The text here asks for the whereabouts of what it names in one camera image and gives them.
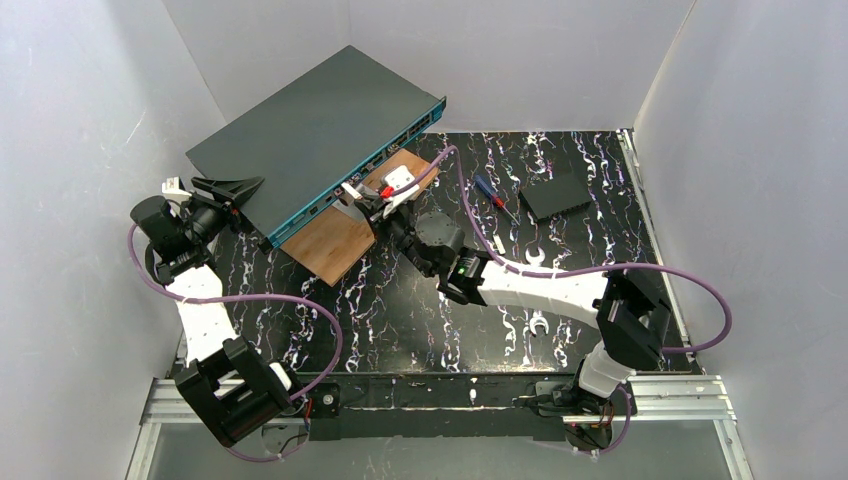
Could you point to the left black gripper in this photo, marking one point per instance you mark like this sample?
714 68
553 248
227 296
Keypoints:
216 201

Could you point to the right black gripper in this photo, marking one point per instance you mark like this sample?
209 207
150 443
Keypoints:
390 216

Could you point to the silver SFP plug module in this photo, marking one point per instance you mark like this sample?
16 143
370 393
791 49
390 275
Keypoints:
351 191
500 248

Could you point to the dark teal network switch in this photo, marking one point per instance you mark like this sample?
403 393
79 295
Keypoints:
332 125

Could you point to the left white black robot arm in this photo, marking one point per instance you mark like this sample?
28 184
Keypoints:
227 383

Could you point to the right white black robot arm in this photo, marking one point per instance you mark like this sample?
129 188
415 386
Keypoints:
630 312

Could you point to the wooden base board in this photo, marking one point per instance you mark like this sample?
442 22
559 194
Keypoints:
331 243

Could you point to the blue red screwdriver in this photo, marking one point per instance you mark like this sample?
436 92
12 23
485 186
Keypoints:
485 187

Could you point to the small black box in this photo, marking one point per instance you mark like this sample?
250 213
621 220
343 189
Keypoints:
559 195

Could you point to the silver open-end wrench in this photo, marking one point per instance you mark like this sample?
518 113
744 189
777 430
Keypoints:
535 257

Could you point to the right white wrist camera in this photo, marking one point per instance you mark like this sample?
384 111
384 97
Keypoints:
399 186

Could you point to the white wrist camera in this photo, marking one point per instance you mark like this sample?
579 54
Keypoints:
399 186
174 190

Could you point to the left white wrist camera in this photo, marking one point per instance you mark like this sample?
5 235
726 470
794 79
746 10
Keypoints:
174 190

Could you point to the silver metal mount bracket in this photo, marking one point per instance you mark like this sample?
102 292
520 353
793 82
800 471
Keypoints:
346 205

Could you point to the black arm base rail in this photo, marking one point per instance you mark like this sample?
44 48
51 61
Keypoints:
432 405

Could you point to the aluminium frame rail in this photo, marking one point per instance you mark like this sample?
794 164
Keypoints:
668 396

